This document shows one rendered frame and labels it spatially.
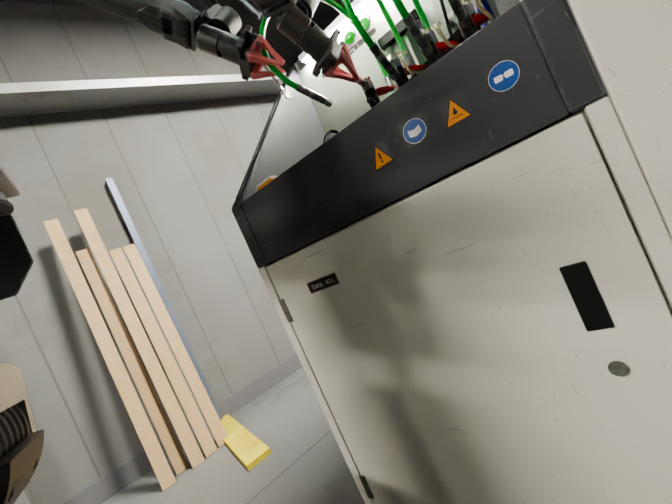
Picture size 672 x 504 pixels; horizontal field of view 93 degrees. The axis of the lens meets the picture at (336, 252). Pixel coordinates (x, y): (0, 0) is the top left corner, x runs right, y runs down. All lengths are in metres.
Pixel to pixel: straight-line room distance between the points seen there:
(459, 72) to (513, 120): 0.10
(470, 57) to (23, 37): 3.01
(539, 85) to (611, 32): 0.08
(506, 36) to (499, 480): 0.73
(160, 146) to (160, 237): 0.71
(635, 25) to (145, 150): 2.67
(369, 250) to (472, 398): 0.33
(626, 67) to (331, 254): 0.50
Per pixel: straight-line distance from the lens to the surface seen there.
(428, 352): 0.66
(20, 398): 0.58
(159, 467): 2.18
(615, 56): 0.55
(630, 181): 0.55
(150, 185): 2.71
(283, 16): 0.81
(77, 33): 3.32
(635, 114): 0.55
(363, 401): 0.79
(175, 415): 2.17
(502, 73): 0.55
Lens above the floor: 0.76
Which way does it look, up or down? 1 degrees down
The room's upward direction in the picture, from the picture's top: 24 degrees counter-clockwise
